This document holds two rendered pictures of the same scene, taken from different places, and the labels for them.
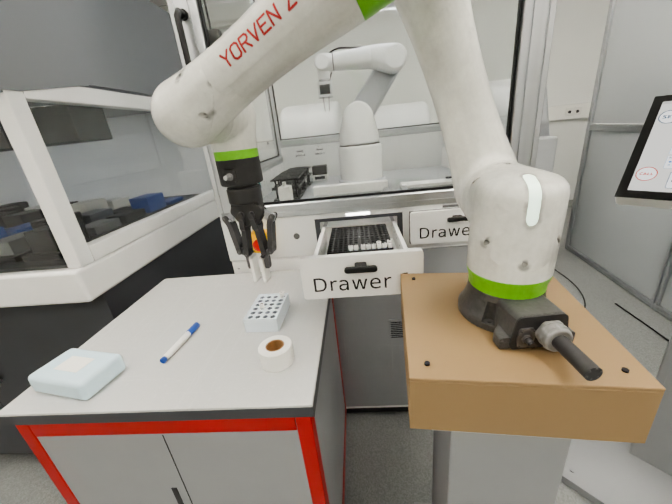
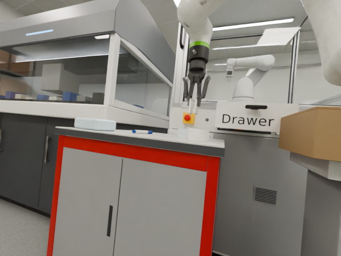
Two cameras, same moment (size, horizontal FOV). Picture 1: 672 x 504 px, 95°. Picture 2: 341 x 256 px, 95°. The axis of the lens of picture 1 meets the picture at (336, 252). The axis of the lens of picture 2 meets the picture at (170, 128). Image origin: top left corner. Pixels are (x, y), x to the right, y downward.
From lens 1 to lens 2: 0.43 m
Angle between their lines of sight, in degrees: 26
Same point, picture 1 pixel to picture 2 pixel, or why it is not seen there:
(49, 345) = not seen: hidden behind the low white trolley
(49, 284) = (93, 109)
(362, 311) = (237, 174)
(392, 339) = (254, 201)
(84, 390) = (97, 123)
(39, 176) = (112, 64)
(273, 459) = (182, 196)
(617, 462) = not seen: outside the picture
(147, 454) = (108, 172)
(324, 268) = (231, 108)
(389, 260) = (274, 107)
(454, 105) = (328, 14)
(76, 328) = not seen: hidden behind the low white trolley
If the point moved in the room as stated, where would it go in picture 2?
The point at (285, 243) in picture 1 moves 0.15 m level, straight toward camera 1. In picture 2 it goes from (200, 123) to (203, 121)
